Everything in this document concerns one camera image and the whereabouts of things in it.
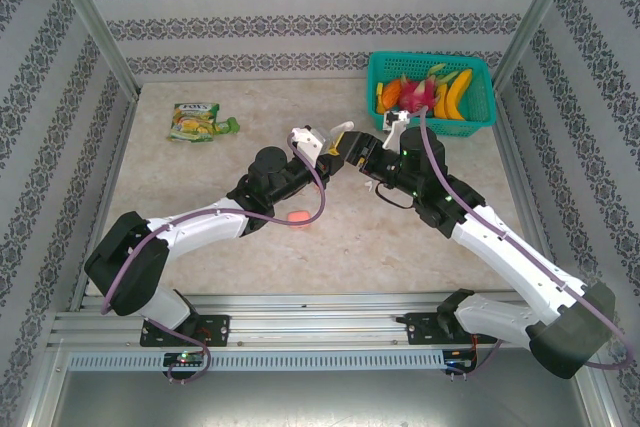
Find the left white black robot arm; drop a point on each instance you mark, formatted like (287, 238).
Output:
(210, 227)

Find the pink dragon fruit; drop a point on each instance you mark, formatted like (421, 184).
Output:
(415, 94)

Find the green yellow snack packet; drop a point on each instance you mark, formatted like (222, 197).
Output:
(192, 122)

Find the small yellow banana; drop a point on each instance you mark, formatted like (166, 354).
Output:
(442, 103)

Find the orange soap bar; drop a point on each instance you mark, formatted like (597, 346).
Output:
(297, 217)

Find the aluminium mounting rail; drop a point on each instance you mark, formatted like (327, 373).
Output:
(310, 327)

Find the small green circuit board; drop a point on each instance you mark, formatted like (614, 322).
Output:
(185, 358)
(460, 362)

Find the teal plastic basket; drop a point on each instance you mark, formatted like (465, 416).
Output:
(425, 128)

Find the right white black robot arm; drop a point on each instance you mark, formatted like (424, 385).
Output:
(510, 252)

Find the aluminium frame post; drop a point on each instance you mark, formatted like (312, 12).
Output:
(537, 17)
(90, 22)

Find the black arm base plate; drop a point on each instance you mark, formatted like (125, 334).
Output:
(217, 329)
(420, 329)

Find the large yellow banana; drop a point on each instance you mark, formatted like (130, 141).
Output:
(457, 94)

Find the orange round fruit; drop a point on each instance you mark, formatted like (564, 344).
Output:
(391, 93)

